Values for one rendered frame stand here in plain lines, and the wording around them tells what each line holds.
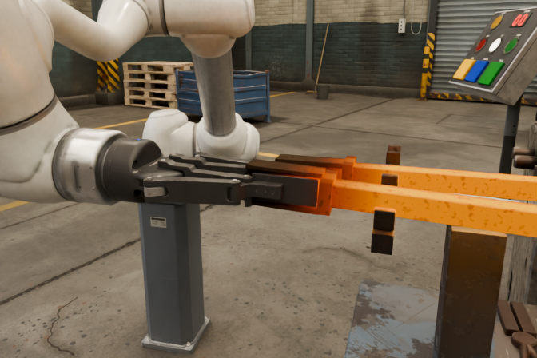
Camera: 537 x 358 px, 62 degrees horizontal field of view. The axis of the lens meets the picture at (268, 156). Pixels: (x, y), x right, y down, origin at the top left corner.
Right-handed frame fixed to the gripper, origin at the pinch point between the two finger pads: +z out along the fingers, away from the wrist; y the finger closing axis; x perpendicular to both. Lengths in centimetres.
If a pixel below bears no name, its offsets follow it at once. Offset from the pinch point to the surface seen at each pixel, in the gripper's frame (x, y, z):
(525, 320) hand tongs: -26.2, -24.5, 32.2
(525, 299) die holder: -30, -38, 36
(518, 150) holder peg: -7, -59, 36
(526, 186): -0.8, -10.5, 25.4
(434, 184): -1.7, -10.8, 15.6
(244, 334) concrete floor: -96, -98, -38
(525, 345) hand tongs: -26.2, -17.9, 30.7
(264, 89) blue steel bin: -54, -547, -165
